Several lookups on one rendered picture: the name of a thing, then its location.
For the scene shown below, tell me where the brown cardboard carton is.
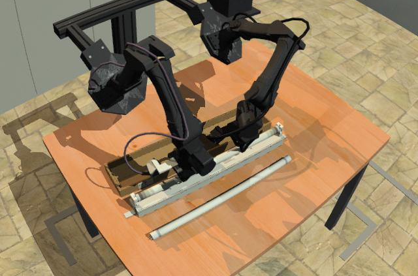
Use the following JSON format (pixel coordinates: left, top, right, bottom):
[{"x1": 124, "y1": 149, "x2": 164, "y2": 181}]
[{"x1": 105, "y1": 108, "x2": 272, "y2": 197}]

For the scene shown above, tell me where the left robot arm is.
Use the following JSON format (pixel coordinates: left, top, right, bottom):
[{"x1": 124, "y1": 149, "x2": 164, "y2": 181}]
[{"x1": 206, "y1": 19, "x2": 306, "y2": 138}]

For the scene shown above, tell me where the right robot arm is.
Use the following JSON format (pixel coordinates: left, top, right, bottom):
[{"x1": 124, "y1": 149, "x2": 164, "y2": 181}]
[{"x1": 93, "y1": 35, "x2": 216, "y2": 176}]

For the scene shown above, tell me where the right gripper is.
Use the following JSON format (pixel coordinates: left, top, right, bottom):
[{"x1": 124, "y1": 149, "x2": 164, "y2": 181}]
[{"x1": 146, "y1": 150, "x2": 198, "y2": 182}]

